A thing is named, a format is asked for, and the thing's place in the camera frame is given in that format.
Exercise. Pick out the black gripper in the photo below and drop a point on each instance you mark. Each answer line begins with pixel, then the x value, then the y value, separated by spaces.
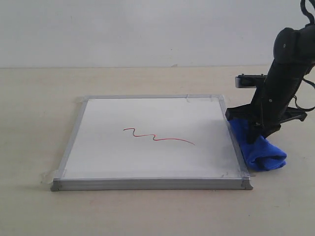
pixel 269 104

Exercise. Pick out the blue cloth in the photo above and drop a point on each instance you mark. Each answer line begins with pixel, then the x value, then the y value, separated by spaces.
pixel 260 155

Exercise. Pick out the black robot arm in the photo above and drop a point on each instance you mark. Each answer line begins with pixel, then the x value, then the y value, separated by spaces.
pixel 294 58

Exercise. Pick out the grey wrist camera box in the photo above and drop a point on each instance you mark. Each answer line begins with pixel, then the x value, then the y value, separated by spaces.
pixel 249 81

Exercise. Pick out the white board with aluminium frame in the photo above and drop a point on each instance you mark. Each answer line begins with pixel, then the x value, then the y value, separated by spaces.
pixel 151 142

